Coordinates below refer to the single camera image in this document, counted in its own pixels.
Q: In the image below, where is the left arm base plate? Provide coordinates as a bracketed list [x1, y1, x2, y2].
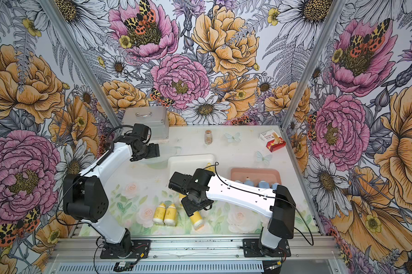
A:
[100, 240, 151, 259]

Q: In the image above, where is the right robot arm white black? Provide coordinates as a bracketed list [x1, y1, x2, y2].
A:
[168, 169, 296, 257]

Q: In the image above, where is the right aluminium corner post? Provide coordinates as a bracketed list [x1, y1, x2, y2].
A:
[281, 0, 347, 132]

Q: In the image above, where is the pink rectangular tray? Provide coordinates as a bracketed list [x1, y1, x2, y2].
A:
[231, 167, 282, 187]

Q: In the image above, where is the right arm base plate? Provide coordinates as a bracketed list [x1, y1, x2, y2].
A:
[240, 239, 292, 259]

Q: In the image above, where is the red white cardboard box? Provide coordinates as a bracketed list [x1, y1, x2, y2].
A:
[260, 130, 286, 153]

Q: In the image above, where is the aluminium front rail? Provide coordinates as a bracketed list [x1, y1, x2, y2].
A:
[48, 234, 340, 263]

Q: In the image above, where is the aluminium corner post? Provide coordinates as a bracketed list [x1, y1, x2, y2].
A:
[40, 1, 121, 127]
[281, 0, 347, 132]

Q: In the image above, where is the white vented cable duct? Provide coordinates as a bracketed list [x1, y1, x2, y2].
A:
[55, 260, 264, 274]

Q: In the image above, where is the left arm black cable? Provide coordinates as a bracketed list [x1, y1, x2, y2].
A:
[54, 124, 135, 227]

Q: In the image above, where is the small glass bottle brown cap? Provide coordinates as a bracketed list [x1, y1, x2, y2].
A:
[204, 130, 213, 145]

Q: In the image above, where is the blue sharpener with white nozzle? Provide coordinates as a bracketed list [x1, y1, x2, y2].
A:
[244, 177, 255, 187]

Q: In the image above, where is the white rectangular tray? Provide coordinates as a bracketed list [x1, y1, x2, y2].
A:
[168, 154, 215, 178]

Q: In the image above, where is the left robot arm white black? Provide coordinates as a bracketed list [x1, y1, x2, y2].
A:
[62, 123, 160, 258]

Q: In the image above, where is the left aluminium corner post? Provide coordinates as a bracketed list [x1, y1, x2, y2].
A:
[40, 1, 121, 127]

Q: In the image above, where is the silver aluminium first aid case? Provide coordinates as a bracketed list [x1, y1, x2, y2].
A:
[122, 106, 169, 140]

